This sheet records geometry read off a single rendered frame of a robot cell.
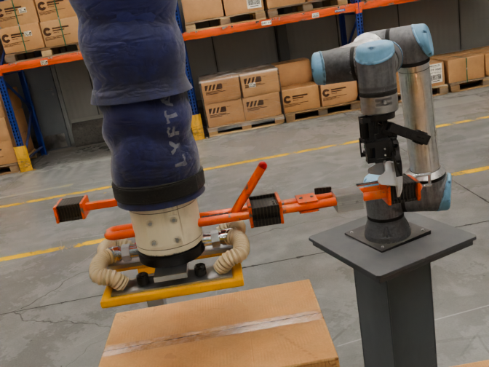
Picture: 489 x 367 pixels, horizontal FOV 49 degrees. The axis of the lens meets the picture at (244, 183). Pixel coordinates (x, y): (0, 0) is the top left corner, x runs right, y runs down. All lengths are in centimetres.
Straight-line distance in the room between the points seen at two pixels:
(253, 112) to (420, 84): 655
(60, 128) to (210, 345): 879
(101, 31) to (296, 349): 86
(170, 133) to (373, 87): 49
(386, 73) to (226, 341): 78
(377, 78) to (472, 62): 817
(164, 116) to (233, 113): 723
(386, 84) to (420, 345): 150
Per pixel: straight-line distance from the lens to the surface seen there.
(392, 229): 228
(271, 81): 844
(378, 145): 136
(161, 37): 121
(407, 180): 142
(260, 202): 139
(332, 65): 147
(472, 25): 1087
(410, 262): 216
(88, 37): 123
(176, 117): 124
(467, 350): 299
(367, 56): 132
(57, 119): 1005
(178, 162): 125
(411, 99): 206
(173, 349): 148
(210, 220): 135
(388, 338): 246
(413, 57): 200
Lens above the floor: 174
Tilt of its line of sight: 17 degrees down
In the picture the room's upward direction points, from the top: 10 degrees counter-clockwise
